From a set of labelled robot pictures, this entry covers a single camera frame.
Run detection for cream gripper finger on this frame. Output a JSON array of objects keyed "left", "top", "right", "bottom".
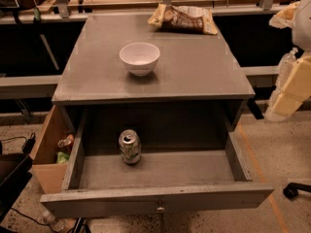
[
  {"left": 269, "top": 2, "right": 299, "bottom": 29},
  {"left": 271, "top": 55, "right": 311, "bottom": 117}
]

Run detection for green silver 7up can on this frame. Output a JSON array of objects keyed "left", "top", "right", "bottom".
[{"left": 119, "top": 129, "right": 141, "bottom": 165}]

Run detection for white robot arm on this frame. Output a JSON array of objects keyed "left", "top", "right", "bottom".
[{"left": 265, "top": 0, "right": 311, "bottom": 121}]

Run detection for grey cabinet counter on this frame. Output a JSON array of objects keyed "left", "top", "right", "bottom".
[{"left": 52, "top": 13, "right": 255, "bottom": 106}]

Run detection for metal drawer knob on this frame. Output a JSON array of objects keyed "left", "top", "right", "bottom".
[{"left": 155, "top": 202, "right": 165, "bottom": 214}]

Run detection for grey open top drawer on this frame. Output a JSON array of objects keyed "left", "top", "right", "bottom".
[{"left": 41, "top": 109, "right": 273, "bottom": 217}]

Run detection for brown chip bag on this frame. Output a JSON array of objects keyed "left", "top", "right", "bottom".
[{"left": 148, "top": 4, "right": 218, "bottom": 35}]

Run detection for white bowl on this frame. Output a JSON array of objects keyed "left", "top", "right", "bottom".
[{"left": 120, "top": 43, "right": 160, "bottom": 77}]

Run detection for red snack packet in box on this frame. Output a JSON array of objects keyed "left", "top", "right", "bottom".
[{"left": 57, "top": 134, "right": 75, "bottom": 152}]

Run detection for green packet in box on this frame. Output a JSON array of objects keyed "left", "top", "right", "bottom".
[{"left": 55, "top": 151, "right": 70, "bottom": 164}]

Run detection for cardboard box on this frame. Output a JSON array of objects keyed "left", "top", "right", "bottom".
[{"left": 30, "top": 106, "right": 75, "bottom": 194}]

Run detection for black power adapter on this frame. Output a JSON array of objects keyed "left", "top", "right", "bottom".
[{"left": 21, "top": 133, "right": 36, "bottom": 153}]

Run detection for plastic bottle on floor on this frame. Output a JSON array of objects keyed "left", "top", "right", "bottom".
[{"left": 42, "top": 211, "right": 65, "bottom": 233}]

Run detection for black equipment at left edge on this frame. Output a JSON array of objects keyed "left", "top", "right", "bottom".
[{"left": 0, "top": 144, "right": 32, "bottom": 222}]

